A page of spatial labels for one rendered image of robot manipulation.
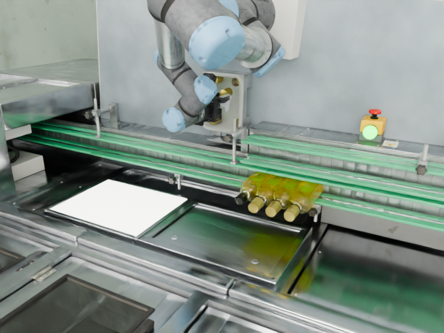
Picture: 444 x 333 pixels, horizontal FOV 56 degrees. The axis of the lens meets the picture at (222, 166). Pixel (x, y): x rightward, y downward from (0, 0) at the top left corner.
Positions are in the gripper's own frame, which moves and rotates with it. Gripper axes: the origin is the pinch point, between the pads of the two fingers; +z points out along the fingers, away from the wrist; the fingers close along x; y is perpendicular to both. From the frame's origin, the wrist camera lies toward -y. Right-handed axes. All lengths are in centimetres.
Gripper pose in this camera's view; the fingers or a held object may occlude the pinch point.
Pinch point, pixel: (224, 94)
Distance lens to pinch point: 157.2
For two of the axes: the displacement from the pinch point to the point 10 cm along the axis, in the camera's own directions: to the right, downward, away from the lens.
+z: 4.7, -3.2, 8.2
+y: -0.1, 9.3, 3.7
